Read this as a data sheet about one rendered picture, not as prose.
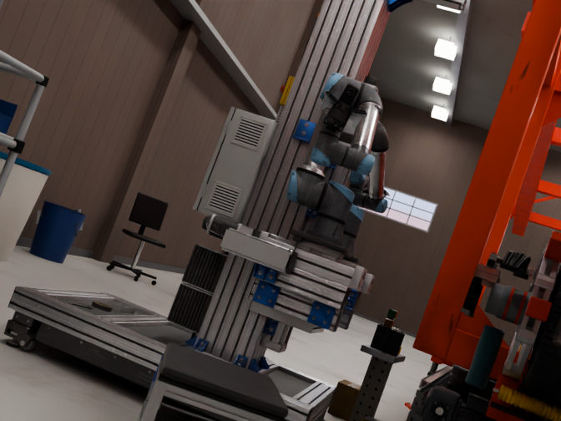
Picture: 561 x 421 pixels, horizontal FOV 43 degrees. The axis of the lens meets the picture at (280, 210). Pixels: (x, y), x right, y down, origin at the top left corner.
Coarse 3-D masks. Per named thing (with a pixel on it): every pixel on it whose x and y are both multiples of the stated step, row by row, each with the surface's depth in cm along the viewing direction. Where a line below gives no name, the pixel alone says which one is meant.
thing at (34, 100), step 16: (0, 64) 252; (16, 64) 231; (32, 80) 248; (48, 80) 248; (32, 96) 245; (0, 112) 246; (32, 112) 245; (0, 128) 241; (0, 144) 247; (16, 144) 243; (0, 176) 243; (0, 192) 243
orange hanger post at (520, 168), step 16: (560, 64) 534; (544, 96) 533; (544, 112) 531; (528, 128) 532; (528, 144) 530; (528, 160) 528; (512, 176) 530; (512, 192) 528; (512, 208) 526; (496, 224) 527; (496, 240) 525
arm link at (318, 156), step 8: (320, 136) 253; (328, 136) 251; (336, 136) 252; (320, 144) 252; (328, 144) 251; (336, 144) 253; (312, 152) 253; (320, 152) 251; (328, 152) 251; (336, 152) 251; (344, 152) 251; (312, 160) 254; (320, 160) 251; (328, 160) 252; (336, 160) 252
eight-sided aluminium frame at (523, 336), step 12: (540, 276) 265; (552, 276) 265; (540, 288) 264; (552, 288) 263; (516, 336) 264; (528, 336) 262; (516, 348) 267; (528, 348) 264; (504, 372) 276; (516, 372) 273
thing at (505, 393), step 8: (496, 392) 275; (504, 392) 272; (512, 392) 272; (520, 392) 273; (504, 400) 273; (512, 400) 271; (520, 400) 270; (528, 400) 269; (536, 400) 269; (528, 408) 269; (536, 408) 268; (544, 408) 267; (552, 408) 267; (560, 408) 267; (544, 416) 269; (552, 416) 266; (560, 416) 266
